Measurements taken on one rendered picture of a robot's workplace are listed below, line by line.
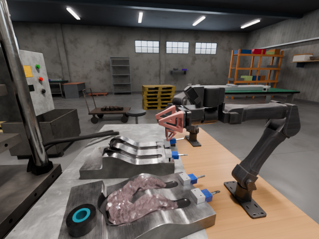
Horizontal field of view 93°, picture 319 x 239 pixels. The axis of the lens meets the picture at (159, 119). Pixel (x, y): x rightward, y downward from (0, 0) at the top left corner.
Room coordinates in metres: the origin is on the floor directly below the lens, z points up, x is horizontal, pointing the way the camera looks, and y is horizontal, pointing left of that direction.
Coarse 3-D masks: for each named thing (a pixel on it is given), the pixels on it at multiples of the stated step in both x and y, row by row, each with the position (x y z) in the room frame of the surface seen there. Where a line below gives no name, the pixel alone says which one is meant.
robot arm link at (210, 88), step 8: (208, 88) 0.48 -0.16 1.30; (216, 88) 0.48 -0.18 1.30; (224, 88) 0.50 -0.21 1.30; (208, 96) 0.48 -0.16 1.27; (216, 96) 0.48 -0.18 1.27; (224, 96) 0.50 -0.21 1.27; (208, 104) 0.48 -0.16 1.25; (216, 104) 0.49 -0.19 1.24; (224, 104) 0.49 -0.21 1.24; (224, 112) 0.48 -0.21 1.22; (232, 112) 0.48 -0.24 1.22; (224, 120) 0.47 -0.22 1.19; (232, 120) 0.47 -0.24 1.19
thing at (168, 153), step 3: (165, 150) 0.77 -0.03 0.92; (168, 150) 0.77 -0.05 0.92; (165, 153) 0.74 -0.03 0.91; (168, 153) 0.73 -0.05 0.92; (171, 153) 0.73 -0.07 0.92; (174, 153) 0.76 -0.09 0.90; (177, 153) 0.76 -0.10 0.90; (165, 156) 0.74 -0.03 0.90; (168, 156) 0.73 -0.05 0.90; (171, 156) 0.73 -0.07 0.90; (174, 156) 0.74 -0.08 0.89; (177, 156) 0.74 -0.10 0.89
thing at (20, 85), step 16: (0, 0) 0.75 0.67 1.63; (0, 16) 0.74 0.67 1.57; (0, 32) 0.73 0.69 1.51; (16, 48) 0.76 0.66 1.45; (16, 64) 0.75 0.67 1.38; (16, 80) 0.74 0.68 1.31; (16, 96) 0.74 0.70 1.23; (32, 112) 0.76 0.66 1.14; (32, 128) 0.74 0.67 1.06; (32, 144) 0.74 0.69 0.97; (48, 160) 0.80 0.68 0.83
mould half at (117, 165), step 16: (144, 144) 0.91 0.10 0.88; (160, 144) 0.90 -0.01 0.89; (96, 160) 0.75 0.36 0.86; (112, 160) 0.67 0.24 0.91; (128, 160) 0.69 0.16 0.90; (144, 160) 0.72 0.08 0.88; (160, 160) 0.71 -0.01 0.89; (80, 176) 0.66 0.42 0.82; (96, 176) 0.67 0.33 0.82; (112, 176) 0.67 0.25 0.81; (128, 176) 0.68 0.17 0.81
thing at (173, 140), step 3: (165, 138) 0.86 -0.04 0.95; (168, 138) 0.85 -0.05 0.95; (171, 138) 0.88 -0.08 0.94; (174, 138) 0.87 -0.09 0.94; (180, 138) 0.88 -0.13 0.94; (183, 138) 0.88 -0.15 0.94; (165, 141) 0.85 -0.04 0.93; (168, 141) 0.85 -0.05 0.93; (171, 141) 0.85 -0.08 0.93; (174, 141) 0.85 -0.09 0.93; (165, 144) 0.84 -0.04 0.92; (168, 144) 0.85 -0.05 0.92
